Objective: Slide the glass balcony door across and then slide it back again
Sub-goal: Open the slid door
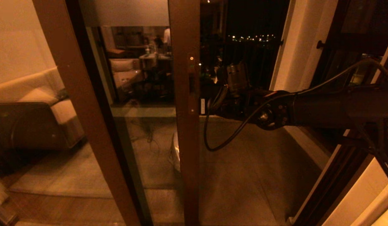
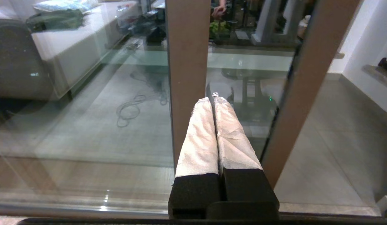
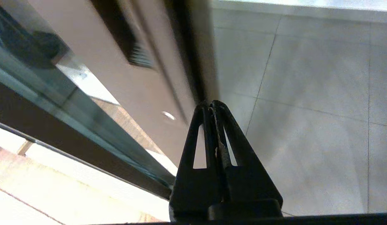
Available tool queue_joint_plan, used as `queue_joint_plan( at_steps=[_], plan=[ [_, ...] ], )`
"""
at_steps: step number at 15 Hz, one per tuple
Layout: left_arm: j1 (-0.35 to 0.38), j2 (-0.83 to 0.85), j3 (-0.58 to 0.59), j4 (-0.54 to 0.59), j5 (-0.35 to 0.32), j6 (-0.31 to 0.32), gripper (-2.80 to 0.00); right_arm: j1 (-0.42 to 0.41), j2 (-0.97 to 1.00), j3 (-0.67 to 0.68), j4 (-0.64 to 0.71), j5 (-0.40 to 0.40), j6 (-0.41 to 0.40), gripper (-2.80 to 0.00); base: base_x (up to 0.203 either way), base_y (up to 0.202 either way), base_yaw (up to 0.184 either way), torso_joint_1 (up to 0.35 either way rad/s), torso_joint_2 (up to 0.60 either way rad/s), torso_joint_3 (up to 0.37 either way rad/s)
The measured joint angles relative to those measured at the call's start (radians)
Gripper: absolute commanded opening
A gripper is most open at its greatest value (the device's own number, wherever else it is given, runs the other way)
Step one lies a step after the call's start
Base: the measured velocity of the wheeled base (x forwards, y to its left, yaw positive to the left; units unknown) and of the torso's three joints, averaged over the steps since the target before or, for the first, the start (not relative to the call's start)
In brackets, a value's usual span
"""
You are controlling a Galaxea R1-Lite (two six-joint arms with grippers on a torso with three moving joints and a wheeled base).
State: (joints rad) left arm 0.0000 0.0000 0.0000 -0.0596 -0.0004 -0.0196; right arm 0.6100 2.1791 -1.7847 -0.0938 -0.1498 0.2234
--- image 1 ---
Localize brown framed sliding glass door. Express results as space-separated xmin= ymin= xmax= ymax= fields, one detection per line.
xmin=78 ymin=0 xmax=201 ymax=226

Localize black balcony railing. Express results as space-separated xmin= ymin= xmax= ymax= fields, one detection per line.
xmin=200 ymin=38 xmax=284 ymax=94

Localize stone window sill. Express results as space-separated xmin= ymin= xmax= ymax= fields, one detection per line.
xmin=285 ymin=124 xmax=334 ymax=170

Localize brown framed fixed glass panel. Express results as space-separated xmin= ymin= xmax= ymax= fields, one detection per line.
xmin=0 ymin=0 xmax=142 ymax=226

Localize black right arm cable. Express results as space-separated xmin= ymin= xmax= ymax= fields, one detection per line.
xmin=203 ymin=57 xmax=388 ymax=152

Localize dark brown door frame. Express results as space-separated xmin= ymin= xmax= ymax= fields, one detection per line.
xmin=290 ymin=126 xmax=388 ymax=226

